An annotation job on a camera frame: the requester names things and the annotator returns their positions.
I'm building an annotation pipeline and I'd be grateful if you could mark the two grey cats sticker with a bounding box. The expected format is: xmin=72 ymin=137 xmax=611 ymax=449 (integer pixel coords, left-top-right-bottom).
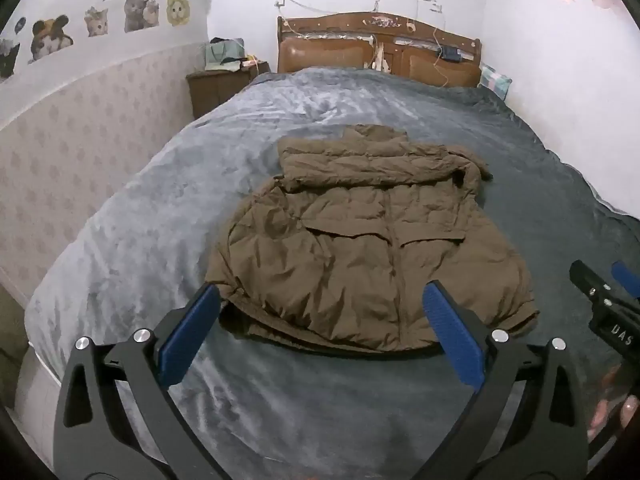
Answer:
xmin=123 ymin=0 xmax=161 ymax=34

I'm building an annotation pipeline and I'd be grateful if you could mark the green bag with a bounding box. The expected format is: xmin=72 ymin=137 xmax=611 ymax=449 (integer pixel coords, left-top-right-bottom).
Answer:
xmin=204 ymin=37 xmax=247 ymax=72

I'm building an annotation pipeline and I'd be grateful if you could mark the tabby kitten wall sticker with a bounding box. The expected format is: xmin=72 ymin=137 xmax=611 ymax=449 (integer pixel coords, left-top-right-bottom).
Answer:
xmin=84 ymin=6 xmax=110 ymax=38

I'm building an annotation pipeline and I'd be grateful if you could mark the black cat wall sticker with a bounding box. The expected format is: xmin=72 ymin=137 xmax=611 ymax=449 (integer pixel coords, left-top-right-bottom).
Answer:
xmin=0 ymin=40 xmax=21 ymax=79

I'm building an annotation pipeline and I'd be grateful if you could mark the bed with grey blanket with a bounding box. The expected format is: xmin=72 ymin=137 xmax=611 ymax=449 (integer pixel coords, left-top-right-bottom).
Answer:
xmin=24 ymin=66 xmax=640 ymax=480

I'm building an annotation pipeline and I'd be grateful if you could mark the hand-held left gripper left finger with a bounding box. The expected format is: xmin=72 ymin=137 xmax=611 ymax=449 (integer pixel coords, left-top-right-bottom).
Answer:
xmin=52 ymin=281 xmax=223 ymax=480

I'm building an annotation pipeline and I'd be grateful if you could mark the sunflower cat wall sticker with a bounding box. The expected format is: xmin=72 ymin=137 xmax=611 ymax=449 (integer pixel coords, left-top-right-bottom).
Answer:
xmin=166 ymin=0 xmax=192 ymax=27

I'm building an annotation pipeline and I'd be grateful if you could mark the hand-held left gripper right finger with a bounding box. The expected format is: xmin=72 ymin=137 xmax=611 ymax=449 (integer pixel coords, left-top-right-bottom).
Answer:
xmin=421 ymin=280 xmax=590 ymax=480

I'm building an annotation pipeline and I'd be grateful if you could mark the white wall cable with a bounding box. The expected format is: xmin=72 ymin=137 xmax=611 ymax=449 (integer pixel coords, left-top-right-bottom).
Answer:
xmin=280 ymin=0 xmax=437 ymax=15

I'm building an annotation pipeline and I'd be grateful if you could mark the wooden bed headboard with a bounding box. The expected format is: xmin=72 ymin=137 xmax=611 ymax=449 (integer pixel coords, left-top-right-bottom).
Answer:
xmin=276 ymin=11 xmax=483 ymax=89

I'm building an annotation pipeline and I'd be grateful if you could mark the white bed sheet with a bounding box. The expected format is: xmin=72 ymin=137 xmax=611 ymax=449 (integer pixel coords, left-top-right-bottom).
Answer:
xmin=589 ymin=180 xmax=632 ymax=217

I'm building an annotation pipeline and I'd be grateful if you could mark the plaid pillow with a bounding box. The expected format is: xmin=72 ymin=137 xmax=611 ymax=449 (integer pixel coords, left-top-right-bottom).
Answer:
xmin=477 ymin=62 xmax=513 ymax=98

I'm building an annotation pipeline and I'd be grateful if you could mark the hanging charger cable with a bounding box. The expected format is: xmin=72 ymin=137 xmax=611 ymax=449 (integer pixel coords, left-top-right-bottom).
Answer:
xmin=432 ymin=24 xmax=452 ymax=87

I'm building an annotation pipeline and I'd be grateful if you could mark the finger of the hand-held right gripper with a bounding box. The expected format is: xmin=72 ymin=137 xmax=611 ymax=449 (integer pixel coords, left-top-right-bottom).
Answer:
xmin=570 ymin=259 xmax=640 ymax=319
xmin=611 ymin=259 xmax=640 ymax=296

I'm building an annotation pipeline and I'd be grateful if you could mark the wooden nightstand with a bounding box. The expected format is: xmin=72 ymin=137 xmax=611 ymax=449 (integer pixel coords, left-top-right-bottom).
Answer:
xmin=186 ymin=61 xmax=271 ymax=121

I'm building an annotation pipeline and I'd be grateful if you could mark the hatted cat wall sticker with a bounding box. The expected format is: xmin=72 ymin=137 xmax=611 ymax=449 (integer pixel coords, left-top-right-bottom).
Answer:
xmin=29 ymin=15 xmax=75 ymax=64

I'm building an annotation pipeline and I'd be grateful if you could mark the brown puffer jacket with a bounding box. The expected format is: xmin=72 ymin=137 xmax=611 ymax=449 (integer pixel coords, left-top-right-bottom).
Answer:
xmin=205 ymin=124 xmax=541 ymax=358

